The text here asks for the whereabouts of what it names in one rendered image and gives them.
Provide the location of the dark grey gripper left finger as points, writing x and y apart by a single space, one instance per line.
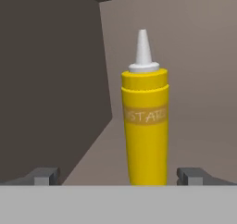
43 176

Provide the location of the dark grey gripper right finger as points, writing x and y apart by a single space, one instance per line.
193 176

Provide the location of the yellow mustard squeeze bottle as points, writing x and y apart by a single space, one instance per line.
146 135

